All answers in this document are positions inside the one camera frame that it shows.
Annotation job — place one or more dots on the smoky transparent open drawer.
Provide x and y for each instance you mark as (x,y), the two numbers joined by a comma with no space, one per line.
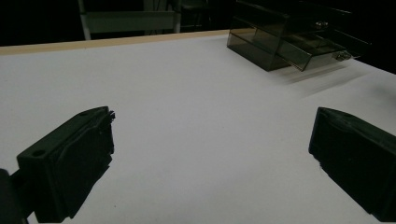
(311,51)

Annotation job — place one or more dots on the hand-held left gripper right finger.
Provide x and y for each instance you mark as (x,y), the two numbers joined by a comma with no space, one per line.
(355,155)

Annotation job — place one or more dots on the smoky transparent drawer organizer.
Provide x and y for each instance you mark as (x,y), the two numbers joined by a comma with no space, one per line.
(264,34)

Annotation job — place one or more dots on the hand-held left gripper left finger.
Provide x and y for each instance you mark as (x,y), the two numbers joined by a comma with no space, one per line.
(68,161)

